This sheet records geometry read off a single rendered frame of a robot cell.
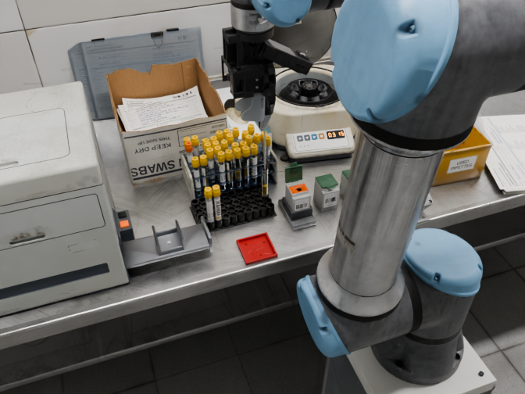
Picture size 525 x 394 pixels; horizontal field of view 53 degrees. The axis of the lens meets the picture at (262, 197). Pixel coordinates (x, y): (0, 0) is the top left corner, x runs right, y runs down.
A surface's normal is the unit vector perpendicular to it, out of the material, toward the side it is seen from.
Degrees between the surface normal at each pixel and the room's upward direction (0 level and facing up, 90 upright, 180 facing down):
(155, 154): 86
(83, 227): 90
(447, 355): 71
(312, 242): 0
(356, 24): 82
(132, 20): 90
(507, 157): 0
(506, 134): 0
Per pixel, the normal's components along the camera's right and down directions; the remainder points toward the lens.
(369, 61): -0.93, 0.14
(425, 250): 0.11, -0.78
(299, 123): 0.18, 0.65
